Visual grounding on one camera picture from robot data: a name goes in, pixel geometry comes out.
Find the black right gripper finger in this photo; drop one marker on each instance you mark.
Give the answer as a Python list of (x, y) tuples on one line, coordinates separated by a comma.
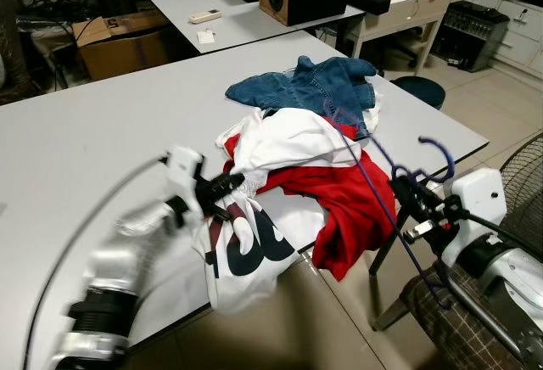
[(409, 185), (407, 207)]

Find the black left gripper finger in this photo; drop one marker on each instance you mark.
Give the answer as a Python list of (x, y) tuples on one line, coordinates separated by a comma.
[(229, 182), (231, 197)]

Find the purple plastic hanger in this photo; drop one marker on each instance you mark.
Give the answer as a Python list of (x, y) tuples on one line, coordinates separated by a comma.
[(441, 140)]

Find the red garment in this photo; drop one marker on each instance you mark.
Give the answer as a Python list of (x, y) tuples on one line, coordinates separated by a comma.
[(348, 209)]

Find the white shirt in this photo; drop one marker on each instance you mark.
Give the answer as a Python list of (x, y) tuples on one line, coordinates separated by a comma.
[(288, 137)]

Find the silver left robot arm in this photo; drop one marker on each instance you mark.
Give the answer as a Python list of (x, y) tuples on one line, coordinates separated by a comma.
[(106, 272)]

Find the dark blue round stool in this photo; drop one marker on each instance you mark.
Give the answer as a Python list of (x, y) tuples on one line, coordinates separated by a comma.
[(420, 90)]

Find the black standing fan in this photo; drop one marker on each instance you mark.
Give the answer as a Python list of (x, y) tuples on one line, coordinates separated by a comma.
[(530, 158)]

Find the blue denim garment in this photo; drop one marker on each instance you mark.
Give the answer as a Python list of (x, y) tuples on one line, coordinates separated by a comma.
[(297, 90)]

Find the brown plaid chair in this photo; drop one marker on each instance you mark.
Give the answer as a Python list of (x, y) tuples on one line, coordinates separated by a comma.
[(441, 336)]

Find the white work table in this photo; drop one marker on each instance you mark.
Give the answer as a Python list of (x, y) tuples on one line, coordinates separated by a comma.
[(102, 132)]

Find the small white card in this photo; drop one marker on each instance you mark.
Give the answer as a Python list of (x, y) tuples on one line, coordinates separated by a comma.
[(206, 37)]

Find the black amplifier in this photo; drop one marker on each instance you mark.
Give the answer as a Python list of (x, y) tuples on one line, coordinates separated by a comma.
[(467, 39)]

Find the brown cardboard box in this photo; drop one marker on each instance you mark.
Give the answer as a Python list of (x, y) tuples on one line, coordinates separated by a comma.
[(127, 56)]

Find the grey long table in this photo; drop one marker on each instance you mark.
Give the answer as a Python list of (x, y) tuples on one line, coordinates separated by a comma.
[(254, 22)]

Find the white remote control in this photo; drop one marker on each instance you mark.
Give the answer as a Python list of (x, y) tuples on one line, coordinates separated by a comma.
[(205, 16)]

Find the white desk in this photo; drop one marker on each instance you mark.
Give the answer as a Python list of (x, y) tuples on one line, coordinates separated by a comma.
[(399, 18)]

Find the white drawer cabinet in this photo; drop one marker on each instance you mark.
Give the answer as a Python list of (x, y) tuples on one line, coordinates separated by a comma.
[(522, 43)]

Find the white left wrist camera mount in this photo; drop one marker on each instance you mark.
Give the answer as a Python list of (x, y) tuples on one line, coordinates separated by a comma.
[(182, 170)]

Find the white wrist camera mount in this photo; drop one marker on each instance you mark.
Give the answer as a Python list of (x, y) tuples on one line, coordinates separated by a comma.
[(477, 200), (182, 170)]

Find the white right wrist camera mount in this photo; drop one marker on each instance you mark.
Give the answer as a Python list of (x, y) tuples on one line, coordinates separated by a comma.
[(477, 200)]

